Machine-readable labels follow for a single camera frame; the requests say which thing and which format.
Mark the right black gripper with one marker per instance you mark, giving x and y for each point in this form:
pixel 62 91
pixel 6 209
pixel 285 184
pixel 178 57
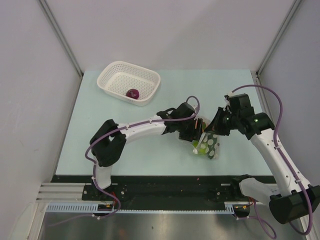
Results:
pixel 215 127

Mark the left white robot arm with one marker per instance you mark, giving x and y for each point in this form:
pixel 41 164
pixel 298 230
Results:
pixel 106 146

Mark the green fake fruit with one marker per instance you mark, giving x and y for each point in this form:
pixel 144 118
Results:
pixel 200 148

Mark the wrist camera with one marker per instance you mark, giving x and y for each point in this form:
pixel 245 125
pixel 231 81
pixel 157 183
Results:
pixel 185 112
pixel 239 105

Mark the white perforated plastic basket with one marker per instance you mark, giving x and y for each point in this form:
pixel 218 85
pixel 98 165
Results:
pixel 119 76

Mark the left aluminium frame post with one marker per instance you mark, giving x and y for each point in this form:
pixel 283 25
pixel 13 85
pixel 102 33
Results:
pixel 49 15

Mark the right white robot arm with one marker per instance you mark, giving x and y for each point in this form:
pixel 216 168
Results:
pixel 294 196

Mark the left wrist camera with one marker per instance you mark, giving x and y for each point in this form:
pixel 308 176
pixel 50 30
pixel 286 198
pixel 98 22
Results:
pixel 185 112

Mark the purple fake fruit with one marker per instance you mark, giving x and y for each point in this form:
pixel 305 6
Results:
pixel 133 93

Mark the polka dot zip bag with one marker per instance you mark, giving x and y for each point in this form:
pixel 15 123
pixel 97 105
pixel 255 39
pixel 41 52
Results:
pixel 211 139

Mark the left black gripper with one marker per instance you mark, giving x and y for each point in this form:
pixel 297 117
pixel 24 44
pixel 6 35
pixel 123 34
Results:
pixel 191 136

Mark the aluminium frame post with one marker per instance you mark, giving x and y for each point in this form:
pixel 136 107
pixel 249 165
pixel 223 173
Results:
pixel 49 15
pixel 293 10

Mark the right aluminium frame post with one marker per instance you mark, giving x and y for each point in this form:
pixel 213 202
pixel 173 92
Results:
pixel 293 10

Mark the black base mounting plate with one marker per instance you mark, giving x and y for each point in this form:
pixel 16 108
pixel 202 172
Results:
pixel 168 193

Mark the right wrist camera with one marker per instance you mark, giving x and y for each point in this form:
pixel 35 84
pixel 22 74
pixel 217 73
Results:
pixel 239 105

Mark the aluminium rail bottom left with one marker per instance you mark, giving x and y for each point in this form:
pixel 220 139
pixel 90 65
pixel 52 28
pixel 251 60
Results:
pixel 60 192

